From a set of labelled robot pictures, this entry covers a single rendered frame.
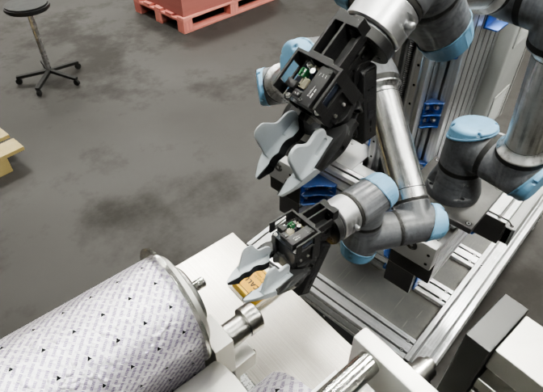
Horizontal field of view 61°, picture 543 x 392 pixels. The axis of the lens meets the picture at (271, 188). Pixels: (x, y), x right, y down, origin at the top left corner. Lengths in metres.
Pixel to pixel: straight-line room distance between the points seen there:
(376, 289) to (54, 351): 1.53
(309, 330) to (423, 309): 0.99
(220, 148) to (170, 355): 2.40
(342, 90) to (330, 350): 0.56
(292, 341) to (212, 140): 2.13
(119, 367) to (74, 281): 1.82
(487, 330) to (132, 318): 0.32
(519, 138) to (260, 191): 1.64
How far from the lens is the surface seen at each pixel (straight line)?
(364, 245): 0.93
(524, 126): 1.14
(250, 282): 0.98
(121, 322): 0.50
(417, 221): 0.97
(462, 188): 1.35
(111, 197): 2.65
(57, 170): 2.94
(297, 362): 0.92
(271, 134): 0.57
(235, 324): 0.62
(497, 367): 0.35
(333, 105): 0.53
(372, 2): 0.56
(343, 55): 0.55
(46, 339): 0.51
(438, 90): 1.47
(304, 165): 0.54
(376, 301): 1.86
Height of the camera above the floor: 1.71
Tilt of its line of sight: 42 degrees down
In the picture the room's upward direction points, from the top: straight up
